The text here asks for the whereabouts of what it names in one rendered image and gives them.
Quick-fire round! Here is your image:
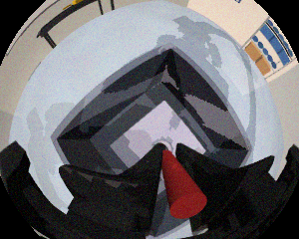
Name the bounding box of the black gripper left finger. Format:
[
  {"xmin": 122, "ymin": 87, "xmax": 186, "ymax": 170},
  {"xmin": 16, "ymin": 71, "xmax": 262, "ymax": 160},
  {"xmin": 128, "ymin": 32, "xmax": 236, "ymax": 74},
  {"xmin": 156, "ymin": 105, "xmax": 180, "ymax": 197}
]
[{"xmin": 58, "ymin": 143, "xmax": 162, "ymax": 236}]

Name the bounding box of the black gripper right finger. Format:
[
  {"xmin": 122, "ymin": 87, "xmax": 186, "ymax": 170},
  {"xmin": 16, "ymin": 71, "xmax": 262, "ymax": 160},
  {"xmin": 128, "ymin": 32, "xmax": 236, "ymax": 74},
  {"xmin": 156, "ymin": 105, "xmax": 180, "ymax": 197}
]
[{"xmin": 174, "ymin": 142, "xmax": 274, "ymax": 232}]

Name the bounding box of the red peg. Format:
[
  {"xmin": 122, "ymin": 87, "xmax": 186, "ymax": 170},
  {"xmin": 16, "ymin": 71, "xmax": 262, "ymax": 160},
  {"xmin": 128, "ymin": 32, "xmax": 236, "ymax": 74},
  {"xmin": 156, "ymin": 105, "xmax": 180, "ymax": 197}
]
[{"xmin": 161, "ymin": 150, "xmax": 206, "ymax": 219}]

